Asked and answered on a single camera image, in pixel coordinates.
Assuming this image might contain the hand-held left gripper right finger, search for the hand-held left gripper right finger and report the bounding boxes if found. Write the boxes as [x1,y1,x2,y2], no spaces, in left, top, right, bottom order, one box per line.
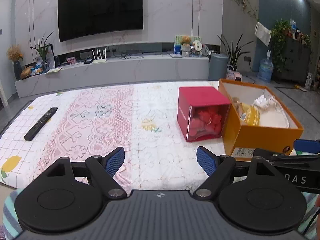
[192,146,278,201]

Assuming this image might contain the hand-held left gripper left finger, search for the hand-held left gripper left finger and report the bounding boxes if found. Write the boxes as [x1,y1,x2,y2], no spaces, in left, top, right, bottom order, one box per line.
[46,146,127,201]

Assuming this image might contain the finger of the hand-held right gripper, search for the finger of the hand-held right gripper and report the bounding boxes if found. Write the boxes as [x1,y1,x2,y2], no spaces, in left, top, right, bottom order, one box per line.
[253,148,320,165]
[293,138,320,155]

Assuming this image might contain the orange cardboard box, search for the orange cardboard box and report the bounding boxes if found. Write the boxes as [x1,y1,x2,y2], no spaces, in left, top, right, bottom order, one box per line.
[218,78,304,162]

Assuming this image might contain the yellow cloth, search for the yellow cloth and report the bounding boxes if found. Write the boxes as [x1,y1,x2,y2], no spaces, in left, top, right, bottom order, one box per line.
[240,104,261,126]

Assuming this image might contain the red box with clear side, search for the red box with clear side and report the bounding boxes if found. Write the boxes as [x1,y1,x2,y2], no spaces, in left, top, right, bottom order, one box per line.
[177,86,231,143]

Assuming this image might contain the black remote control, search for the black remote control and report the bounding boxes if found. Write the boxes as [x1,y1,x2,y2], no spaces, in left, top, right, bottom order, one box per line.
[23,107,59,141]

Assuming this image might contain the blue water bottle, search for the blue water bottle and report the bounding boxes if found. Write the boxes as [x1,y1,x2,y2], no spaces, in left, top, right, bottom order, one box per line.
[257,57,274,83]

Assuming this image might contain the marble television cabinet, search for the marble television cabinet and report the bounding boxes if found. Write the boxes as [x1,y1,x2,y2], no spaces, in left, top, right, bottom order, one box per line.
[14,52,211,98]

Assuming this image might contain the pink white woven basket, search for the pink white woven basket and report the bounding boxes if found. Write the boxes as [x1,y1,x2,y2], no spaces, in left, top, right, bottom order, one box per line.
[226,65,237,79]

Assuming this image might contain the dark cabinet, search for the dark cabinet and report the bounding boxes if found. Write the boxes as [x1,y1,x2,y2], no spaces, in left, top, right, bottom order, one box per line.
[273,37,312,82]

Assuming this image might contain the grey trash can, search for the grey trash can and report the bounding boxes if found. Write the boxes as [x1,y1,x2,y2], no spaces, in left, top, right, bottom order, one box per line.
[208,53,229,81]

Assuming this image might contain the white router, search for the white router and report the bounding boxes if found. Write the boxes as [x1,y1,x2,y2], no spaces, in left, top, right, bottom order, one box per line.
[91,48,108,63]

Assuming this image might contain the potted long-leaf plant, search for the potted long-leaf plant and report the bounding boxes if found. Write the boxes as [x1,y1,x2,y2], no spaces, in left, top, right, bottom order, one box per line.
[217,33,251,72]

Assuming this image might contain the ivy plant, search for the ivy plant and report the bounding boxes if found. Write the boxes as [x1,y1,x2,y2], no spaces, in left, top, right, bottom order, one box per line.
[270,19,292,73]

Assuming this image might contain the white round fan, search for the white round fan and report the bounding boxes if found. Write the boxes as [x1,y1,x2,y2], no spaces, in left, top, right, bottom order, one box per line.
[193,40,204,54]

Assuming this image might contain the striped clothing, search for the striped clothing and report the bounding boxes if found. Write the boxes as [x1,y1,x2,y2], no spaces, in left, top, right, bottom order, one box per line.
[2,188,320,240]

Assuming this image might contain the hanging white cloth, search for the hanging white cloth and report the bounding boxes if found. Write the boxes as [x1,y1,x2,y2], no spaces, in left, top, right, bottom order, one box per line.
[254,21,272,47]

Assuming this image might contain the green picture card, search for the green picture card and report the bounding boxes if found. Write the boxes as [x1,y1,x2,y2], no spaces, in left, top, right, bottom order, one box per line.
[174,34,203,56]

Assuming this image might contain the straw hat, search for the straw hat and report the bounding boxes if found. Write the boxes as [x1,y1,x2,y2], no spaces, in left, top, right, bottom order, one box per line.
[20,66,34,80]

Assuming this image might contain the green plant in glass vase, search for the green plant in glass vase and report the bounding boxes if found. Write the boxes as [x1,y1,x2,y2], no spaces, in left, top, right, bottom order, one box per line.
[30,31,55,72]

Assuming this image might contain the dark vase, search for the dark vase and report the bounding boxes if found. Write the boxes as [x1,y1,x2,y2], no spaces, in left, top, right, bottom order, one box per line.
[13,61,23,81]

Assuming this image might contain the yellow dried flowers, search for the yellow dried flowers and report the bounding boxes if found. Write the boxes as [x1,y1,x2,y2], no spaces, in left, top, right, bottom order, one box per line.
[6,44,24,62]

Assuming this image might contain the hanging vine plant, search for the hanging vine plant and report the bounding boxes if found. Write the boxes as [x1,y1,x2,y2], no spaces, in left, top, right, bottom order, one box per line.
[227,0,259,22]

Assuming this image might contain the wall television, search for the wall television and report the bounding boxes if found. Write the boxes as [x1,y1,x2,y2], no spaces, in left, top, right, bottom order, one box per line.
[57,0,144,43]

